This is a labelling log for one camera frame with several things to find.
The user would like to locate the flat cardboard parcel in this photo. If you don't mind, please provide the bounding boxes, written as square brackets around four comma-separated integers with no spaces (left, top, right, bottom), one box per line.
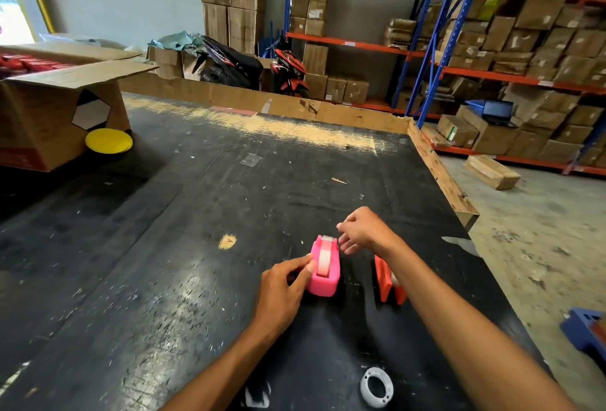
[464,155,522,191]

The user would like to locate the cardboard table edge strip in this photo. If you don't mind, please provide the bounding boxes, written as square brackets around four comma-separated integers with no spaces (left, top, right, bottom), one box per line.
[118,72,480,232]

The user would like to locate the teal cloth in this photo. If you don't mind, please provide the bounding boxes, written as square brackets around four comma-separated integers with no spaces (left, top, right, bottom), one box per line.
[149,31,205,52]

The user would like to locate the clear tape roll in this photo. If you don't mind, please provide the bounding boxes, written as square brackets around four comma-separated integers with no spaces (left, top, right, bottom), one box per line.
[316,238,335,278]

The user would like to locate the large open cardboard box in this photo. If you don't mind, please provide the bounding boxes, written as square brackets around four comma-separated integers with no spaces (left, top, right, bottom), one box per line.
[0,43,159,173]

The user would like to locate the red and black motorbike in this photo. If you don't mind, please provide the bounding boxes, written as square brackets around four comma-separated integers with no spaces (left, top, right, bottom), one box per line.
[269,48,311,98]

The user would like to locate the rows of brown shelf boxes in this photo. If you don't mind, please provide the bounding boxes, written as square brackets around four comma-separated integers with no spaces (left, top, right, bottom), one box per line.
[290,0,606,167]

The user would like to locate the person's right hand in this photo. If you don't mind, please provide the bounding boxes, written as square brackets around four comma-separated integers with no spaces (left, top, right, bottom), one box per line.
[337,207,403,260]

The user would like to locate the orange tape dispenser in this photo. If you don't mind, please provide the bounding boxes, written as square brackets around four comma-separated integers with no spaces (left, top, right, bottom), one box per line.
[374,255,408,306]

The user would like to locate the yellow round disc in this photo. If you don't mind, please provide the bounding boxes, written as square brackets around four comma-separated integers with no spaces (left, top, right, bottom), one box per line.
[85,128,134,155]

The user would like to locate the pink tape dispenser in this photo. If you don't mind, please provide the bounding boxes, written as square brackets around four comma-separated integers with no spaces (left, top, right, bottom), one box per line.
[307,235,342,298]

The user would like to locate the orange and blue shelf rack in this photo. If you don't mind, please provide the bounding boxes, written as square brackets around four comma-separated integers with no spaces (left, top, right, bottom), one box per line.
[284,0,606,178]

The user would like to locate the small open cardboard box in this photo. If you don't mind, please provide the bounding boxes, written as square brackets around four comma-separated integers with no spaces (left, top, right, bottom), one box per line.
[147,45,199,81]

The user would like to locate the white empty tape core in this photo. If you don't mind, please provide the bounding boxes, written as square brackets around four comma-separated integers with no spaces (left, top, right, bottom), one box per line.
[360,367,395,409]

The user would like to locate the person's left forearm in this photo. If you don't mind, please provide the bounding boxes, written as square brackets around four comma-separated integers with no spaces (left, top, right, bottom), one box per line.
[161,323,285,411]

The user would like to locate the person's right forearm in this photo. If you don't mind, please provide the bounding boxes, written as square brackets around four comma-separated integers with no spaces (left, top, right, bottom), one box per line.
[379,240,579,411]

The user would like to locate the person's left hand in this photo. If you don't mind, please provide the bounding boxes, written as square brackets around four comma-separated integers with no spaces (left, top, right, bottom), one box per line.
[251,255,317,338]

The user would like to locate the pile of red packets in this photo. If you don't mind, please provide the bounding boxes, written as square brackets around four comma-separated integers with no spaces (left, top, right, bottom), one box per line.
[0,53,76,78]

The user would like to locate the blue plastic crate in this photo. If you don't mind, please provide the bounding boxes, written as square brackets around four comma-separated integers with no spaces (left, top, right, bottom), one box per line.
[561,308,606,365]

